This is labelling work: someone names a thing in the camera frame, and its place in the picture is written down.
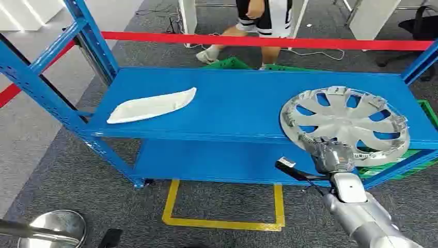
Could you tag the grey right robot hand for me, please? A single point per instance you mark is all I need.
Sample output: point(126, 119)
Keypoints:
point(333, 155)

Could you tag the silver plastic wheel hubcap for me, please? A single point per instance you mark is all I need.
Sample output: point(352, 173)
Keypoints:
point(345, 119)

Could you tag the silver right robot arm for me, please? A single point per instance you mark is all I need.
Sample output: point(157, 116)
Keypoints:
point(369, 222)

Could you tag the green plastic crate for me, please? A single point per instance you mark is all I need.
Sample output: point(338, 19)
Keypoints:
point(429, 109)
point(227, 64)

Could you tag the blue metal shelf rack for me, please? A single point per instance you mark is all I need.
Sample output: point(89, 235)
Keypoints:
point(222, 102)

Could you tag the red barrier belt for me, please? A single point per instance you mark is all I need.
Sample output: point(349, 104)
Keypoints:
point(260, 41)
point(10, 93)

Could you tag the white desk panel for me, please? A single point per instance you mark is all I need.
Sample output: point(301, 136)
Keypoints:
point(371, 17)
point(188, 15)

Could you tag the person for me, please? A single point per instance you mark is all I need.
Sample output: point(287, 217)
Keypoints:
point(263, 20)

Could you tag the black office chair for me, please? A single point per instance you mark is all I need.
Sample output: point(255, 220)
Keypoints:
point(419, 27)

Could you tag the white curved plastic panel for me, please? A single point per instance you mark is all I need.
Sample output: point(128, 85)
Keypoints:
point(150, 106)

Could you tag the grey stanchion pole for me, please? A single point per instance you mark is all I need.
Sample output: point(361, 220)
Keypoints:
point(93, 63)

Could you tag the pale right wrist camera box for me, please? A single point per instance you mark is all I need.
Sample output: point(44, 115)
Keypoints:
point(349, 187)

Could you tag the black bracket with silver label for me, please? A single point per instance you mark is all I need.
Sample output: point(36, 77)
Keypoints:
point(291, 167)

